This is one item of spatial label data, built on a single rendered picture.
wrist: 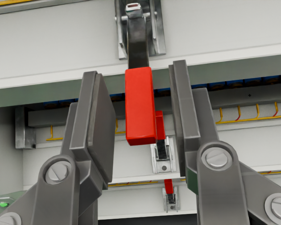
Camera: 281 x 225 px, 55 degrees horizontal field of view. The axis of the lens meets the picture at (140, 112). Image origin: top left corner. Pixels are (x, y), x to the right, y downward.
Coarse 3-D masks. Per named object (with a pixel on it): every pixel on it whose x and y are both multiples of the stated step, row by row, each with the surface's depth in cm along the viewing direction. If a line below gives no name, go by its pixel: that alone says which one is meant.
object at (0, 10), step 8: (0, 0) 17; (32, 0) 17; (40, 0) 17; (48, 0) 17; (56, 0) 17; (64, 0) 17; (72, 0) 17; (80, 0) 17; (0, 8) 17; (8, 8) 17; (16, 8) 17; (24, 8) 17; (32, 8) 17
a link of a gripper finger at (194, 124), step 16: (176, 64) 11; (176, 80) 10; (176, 96) 10; (192, 96) 9; (208, 96) 10; (176, 112) 9; (192, 112) 9; (208, 112) 10; (176, 128) 9; (192, 128) 9; (208, 128) 9; (176, 144) 12; (192, 144) 9; (192, 160) 9; (192, 176) 9; (256, 176) 8; (256, 192) 8; (272, 192) 8; (256, 208) 8; (272, 208) 7; (272, 224) 7
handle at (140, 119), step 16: (128, 16) 14; (144, 16) 14; (128, 32) 14; (144, 32) 14; (128, 48) 13; (144, 48) 13; (128, 64) 13; (144, 64) 12; (128, 80) 12; (144, 80) 12; (128, 96) 11; (144, 96) 11; (128, 112) 11; (144, 112) 11; (128, 128) 11; (144, 128) 11; (144, 144) 11
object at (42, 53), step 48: (96, 0) 17; (192, 0) 16; (240, 0) 16; (0, 48) 17; (48, 48) 17; (96, 48) 16; (192, 48) 16; (240, 48) 15; (0, 96) 18; (48, 96) 20
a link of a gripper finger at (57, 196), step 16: (48, 160) 9; (64, 160) 9; (48, 176) 9; (64, 176) 9; (48, 192) 8; (64, 192) 8; (48, 208) 8; (64, 208) 8; (96, 208) 10; (32, 224) 8; (48, 224) 8; (64, 224) 7; (80, 224) 10; (96, 224) 10
